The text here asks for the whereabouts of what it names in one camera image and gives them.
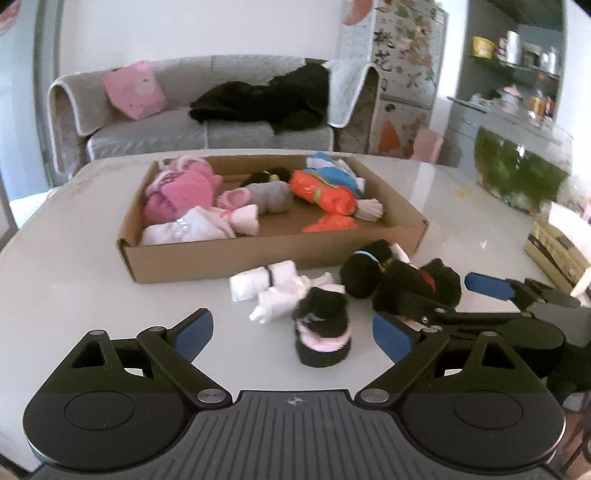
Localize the white quilted sofa throw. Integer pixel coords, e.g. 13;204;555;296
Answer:
322;59;379;129

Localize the grey sofa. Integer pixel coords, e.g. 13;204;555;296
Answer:
47;55;380;176

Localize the black sock with yellow dot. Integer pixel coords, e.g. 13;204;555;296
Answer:
240;167;293;187

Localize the black clothing on sofa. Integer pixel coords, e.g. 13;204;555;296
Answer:
189;64;329;133

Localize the kitchen shelf with jars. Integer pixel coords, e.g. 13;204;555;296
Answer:
468;24;564;104

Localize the glass fish bowl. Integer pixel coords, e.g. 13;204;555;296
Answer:
474;126;572;215

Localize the black and pink sock roll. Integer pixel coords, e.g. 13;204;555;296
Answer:
291;284;352;369

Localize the black sock with red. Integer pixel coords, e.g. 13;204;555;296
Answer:
373;258;462;316

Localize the grey sock roll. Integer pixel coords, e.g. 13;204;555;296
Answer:
245;181;294;215

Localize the blue sock roll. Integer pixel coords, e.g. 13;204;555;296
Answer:
317;167;366;195

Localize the orange plastic bag roll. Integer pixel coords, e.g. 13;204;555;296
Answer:
288;170;358;216

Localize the decorated refrigerator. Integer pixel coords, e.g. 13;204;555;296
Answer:
337;0;447;158

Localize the white sock roll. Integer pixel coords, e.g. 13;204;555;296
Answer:
139;207;235;246

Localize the pink cushion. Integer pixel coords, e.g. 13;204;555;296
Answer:
102;61;167;121

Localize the pink white bow sock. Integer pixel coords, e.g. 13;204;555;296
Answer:
214;187;259;236

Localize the white bag with red band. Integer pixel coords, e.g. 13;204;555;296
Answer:
249;272;334;324

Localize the black sock with blue band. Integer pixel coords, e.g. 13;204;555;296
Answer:
339;239;410;299

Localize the white pink striped sock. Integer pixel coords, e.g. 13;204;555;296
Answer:
353;198;384;222

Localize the pink fluffy sock roll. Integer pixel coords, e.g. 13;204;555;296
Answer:
142;155;222;226

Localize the white and blue sock bundle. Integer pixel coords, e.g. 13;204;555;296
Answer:
305;152;349;171

